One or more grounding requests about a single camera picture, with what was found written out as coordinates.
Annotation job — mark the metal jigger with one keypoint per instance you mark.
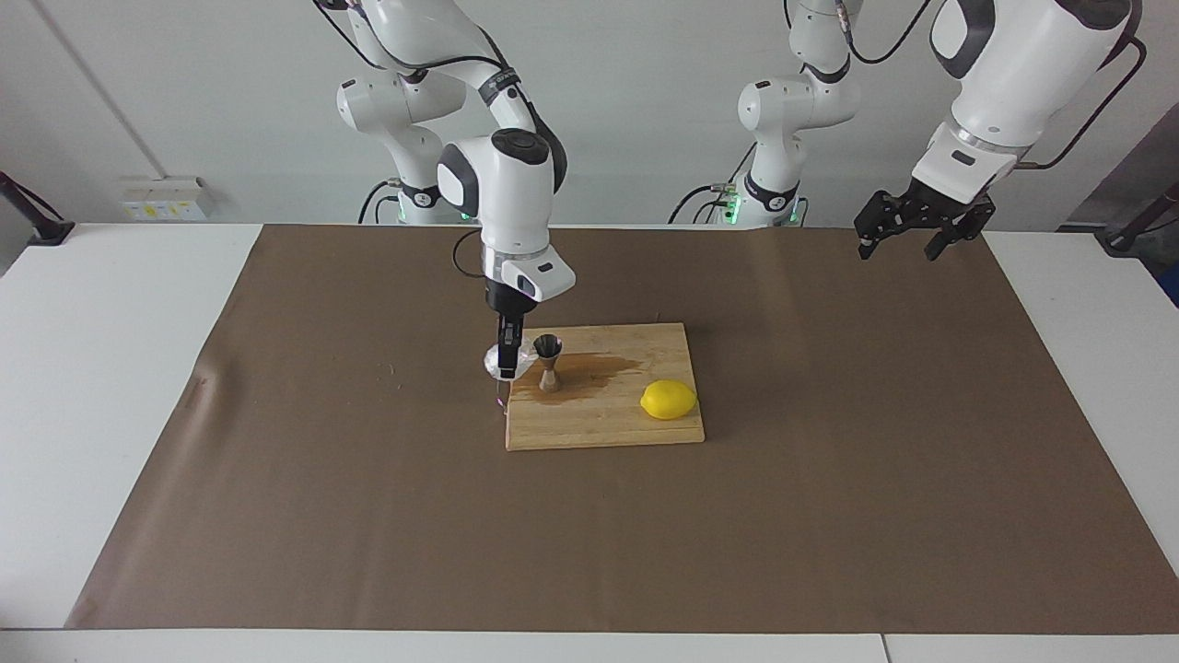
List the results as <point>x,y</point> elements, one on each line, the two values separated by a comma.
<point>549,348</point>

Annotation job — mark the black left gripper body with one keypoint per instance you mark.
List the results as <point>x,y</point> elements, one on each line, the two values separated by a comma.
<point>939,201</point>

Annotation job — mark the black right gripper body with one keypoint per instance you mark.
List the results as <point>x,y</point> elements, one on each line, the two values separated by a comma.
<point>505,304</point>

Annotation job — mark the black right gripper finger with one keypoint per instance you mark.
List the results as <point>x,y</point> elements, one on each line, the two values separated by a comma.
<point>509,345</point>

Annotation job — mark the clear plastic cup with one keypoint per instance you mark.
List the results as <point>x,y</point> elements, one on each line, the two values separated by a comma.
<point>529,357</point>

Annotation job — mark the blue plastic object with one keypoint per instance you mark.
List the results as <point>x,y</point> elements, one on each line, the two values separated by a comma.
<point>1173,285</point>

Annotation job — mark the white wall socket box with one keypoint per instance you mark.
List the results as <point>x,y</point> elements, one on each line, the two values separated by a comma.
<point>166,201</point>

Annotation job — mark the wooden cutting board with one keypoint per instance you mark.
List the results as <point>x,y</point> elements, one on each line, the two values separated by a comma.
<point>589,424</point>

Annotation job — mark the black clamp stand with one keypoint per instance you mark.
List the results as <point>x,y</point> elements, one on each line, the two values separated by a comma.
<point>1128,241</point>
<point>46,230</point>

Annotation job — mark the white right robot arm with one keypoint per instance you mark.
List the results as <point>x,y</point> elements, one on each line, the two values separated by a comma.
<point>507,203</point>

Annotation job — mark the yellow lemon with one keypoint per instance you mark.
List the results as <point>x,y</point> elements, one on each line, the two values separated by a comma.
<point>669,401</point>

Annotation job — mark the brown paper table mat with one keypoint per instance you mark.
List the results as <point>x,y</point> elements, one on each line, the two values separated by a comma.
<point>368,516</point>

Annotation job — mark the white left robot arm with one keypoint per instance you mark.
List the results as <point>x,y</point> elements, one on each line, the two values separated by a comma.
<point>1013,64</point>

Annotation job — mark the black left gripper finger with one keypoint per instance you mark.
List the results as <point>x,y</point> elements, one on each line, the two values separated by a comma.
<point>884,216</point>
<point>976,216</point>

